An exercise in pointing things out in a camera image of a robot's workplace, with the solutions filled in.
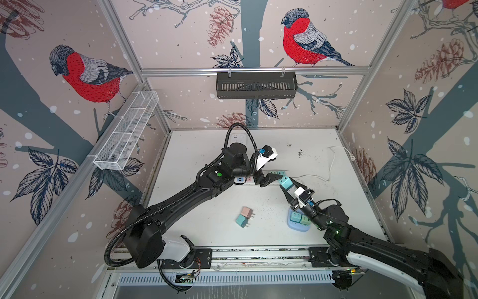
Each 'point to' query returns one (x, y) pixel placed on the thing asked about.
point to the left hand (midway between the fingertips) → (277, 167)
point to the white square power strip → (240, 136)
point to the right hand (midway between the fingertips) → (284, 183)
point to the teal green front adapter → (241, 221)
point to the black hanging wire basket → (256, 85)
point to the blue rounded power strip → (295, 225)
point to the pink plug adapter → (247, 212)
